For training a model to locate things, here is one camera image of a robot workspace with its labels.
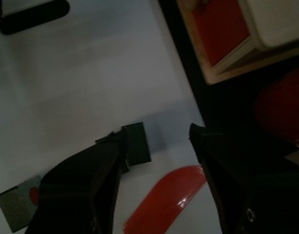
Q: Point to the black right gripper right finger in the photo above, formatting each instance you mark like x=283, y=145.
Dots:
x=244, y=189

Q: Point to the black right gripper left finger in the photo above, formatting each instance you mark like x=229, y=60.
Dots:
x=73, y=198

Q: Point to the dark sushi roll piece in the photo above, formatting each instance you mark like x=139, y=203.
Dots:
x=139, y=146
x=14, y=207

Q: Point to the red toy knife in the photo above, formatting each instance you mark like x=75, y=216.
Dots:
x=163, y=201

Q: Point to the white cutting board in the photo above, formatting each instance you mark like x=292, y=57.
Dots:
x=93, y=76

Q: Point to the pink red cup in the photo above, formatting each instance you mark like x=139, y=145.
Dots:
x=283, y=106

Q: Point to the wooden toy box red panel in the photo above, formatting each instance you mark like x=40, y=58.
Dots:
x=220, y=30

